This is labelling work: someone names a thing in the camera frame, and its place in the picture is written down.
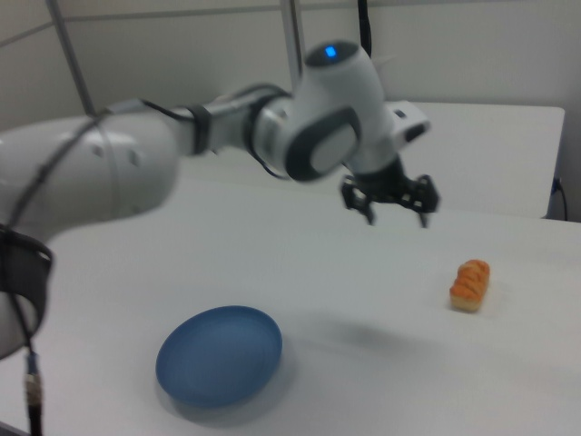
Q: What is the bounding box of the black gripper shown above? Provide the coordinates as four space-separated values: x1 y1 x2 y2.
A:
340 155 442 229

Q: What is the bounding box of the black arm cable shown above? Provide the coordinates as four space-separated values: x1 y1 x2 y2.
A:
0 97 205 436

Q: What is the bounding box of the orange striped bread roll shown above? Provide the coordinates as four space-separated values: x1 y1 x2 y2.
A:
448 258 492 313

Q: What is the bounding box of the blue round plate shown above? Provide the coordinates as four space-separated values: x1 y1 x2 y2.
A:
154 304 284 405

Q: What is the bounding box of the black camera pole with base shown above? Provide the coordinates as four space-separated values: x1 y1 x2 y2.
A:
356 0 376 58

